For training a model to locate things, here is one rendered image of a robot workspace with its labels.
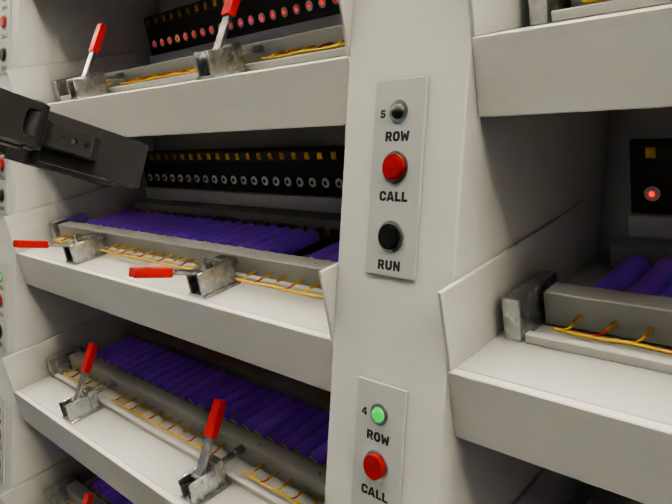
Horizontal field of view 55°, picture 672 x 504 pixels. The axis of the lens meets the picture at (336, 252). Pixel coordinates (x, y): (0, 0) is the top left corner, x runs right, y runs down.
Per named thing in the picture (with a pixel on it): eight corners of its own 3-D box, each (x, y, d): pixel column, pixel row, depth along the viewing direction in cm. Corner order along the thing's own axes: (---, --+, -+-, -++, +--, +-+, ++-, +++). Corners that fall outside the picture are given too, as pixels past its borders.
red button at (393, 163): (400, 180, 39) (402, 153, 39) (380, 179, 40) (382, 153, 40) (410, 181, 40) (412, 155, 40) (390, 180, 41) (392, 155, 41)
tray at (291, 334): (343, 397, 45) (320, 272, 43) (25, 283, 88) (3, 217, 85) (493, 293, 59) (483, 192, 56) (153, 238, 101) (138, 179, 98)
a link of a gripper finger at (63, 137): (9, 110, 36) (29, 107, 34) (94, 138, 40) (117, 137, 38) (3, 136, 36) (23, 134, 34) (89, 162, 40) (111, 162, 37)
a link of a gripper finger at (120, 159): (37, 108, 38) (42, 108, 37) (143, 145, 43) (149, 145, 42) (26, 158, 38) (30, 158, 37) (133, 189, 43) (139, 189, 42)
